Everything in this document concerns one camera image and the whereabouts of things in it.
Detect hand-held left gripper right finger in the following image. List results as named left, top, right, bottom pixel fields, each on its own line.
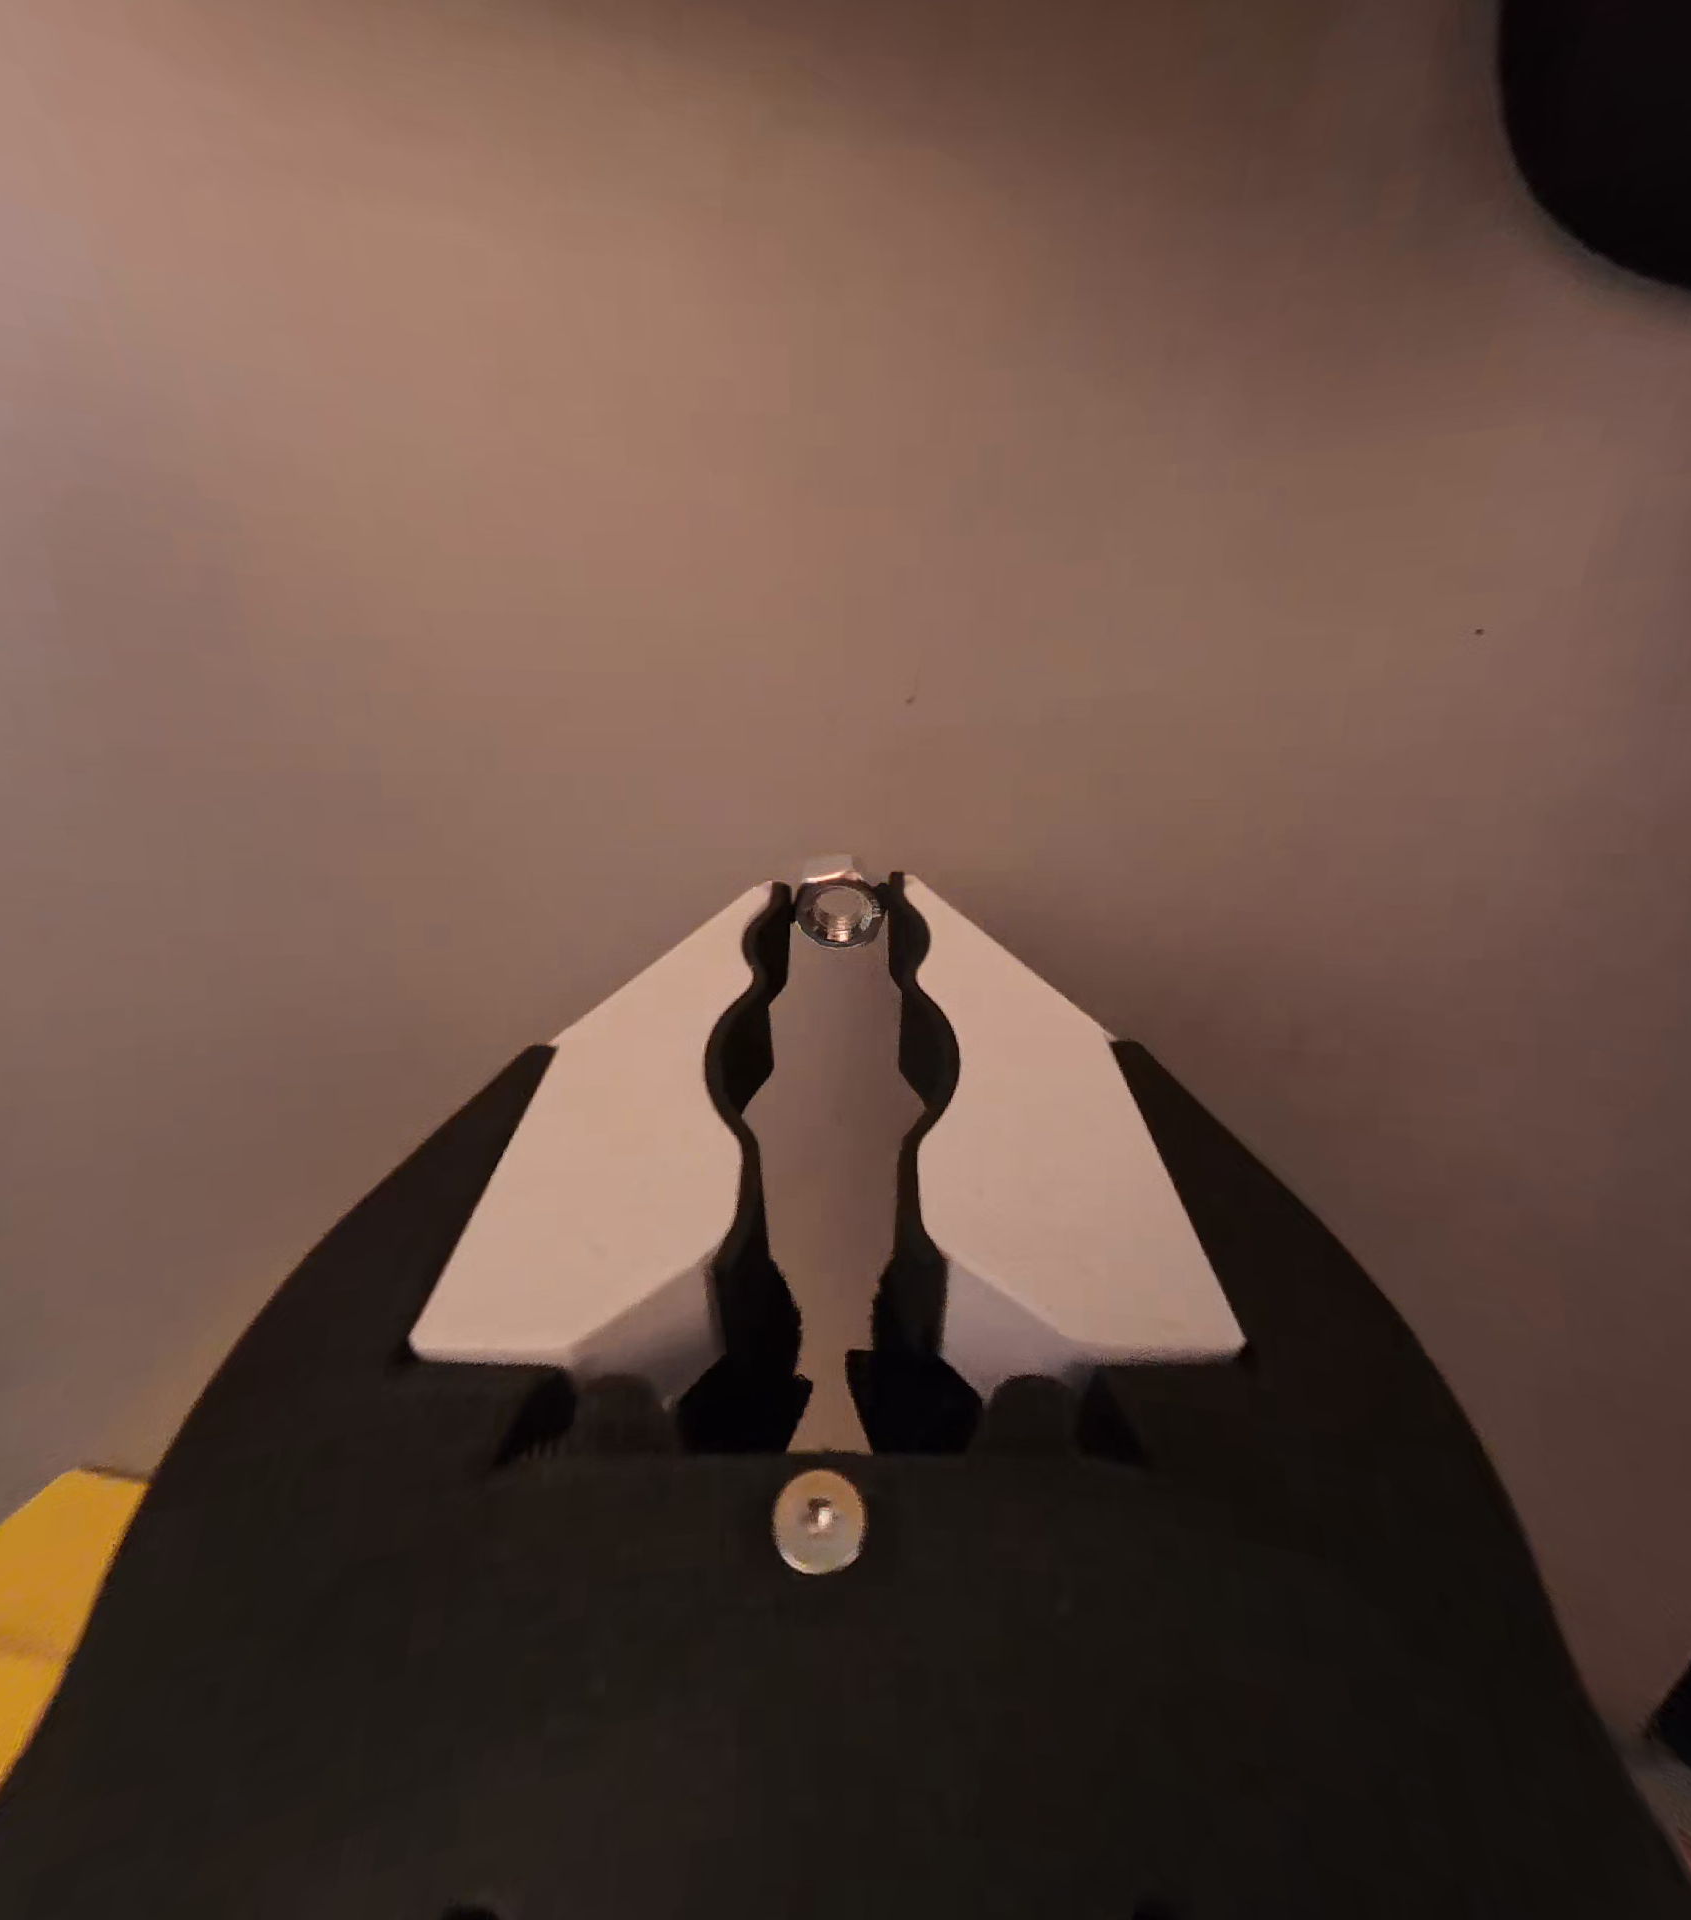
left=845, top=871, right=1253, bottom=1454

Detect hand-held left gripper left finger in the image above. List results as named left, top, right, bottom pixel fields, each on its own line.
left=410, top=884, right=804, bottom=1454

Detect steel hex bolt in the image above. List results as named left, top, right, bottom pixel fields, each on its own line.
left=793, top=851, right=888, bottom=949

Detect black textured pad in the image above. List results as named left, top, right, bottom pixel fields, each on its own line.
left=1497, top=0, right=1691, bottom=299

